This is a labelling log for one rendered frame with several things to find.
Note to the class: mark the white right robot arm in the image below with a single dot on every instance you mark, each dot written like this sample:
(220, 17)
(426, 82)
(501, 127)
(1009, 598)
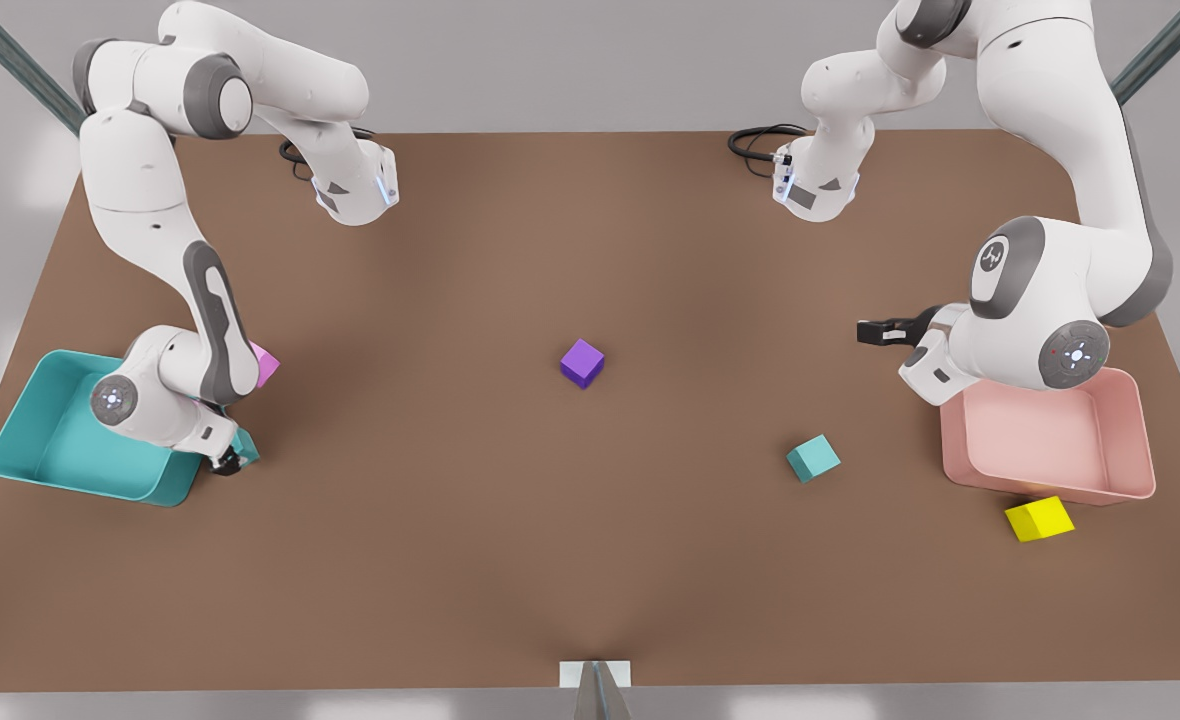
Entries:
(140, 180)

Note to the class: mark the yellow cube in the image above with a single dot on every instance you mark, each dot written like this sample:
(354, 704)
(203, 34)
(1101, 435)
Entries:
(1039, 519)

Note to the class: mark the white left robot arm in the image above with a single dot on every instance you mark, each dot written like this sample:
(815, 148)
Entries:
(1050, 90)

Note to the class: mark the pink plastic tray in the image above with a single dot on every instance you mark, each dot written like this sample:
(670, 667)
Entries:
(1050, 440)

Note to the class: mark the silver frame post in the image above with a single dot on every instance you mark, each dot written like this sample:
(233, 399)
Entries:
(1165, 48)
(15, 62)
(601, 697)

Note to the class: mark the teal plastic tray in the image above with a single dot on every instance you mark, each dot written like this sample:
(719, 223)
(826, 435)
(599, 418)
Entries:
(70, 450)

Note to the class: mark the purple cube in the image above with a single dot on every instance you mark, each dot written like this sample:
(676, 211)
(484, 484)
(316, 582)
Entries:
(582, 363)

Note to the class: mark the white post foot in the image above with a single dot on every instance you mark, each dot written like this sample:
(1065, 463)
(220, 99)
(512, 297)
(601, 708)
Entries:
(570, 674)

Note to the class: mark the teal blue cube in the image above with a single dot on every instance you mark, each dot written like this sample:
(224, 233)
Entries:
(813, 459)
(247, 447)

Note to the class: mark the pink cube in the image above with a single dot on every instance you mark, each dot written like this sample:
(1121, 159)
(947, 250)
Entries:
(266, 365)

